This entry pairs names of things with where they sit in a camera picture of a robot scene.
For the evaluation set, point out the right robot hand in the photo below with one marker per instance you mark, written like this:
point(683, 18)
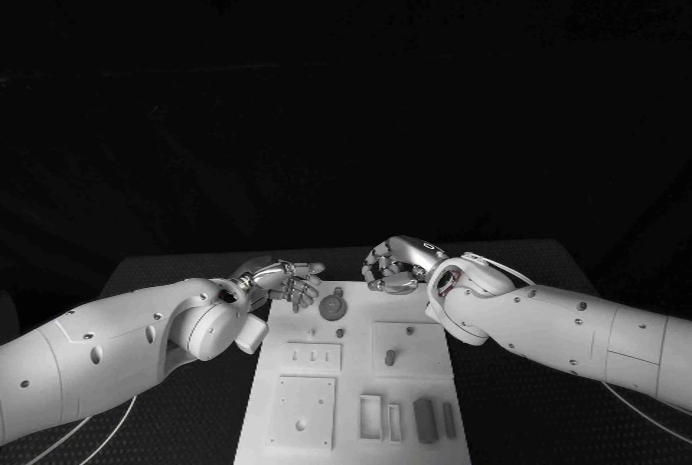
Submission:
point(414, 249)

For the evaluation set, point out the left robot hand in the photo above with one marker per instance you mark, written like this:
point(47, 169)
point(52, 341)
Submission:
point(269, 273)

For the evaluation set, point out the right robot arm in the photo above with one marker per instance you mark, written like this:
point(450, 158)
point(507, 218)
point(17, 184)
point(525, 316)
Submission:
point(556, 330)

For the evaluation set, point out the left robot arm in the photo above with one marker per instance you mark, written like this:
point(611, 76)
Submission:
point(108, 345)

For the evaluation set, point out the white task board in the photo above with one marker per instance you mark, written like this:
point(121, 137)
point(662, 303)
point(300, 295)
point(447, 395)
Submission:
point(350, 382)

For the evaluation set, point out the grey gear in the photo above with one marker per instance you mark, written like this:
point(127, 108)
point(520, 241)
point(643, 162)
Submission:
point(331, 307)

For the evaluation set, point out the grey peg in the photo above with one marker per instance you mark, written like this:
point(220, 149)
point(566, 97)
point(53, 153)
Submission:
point(389, 357)

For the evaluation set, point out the wide grey block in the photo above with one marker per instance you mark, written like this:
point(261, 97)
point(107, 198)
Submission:
point(425, 422)

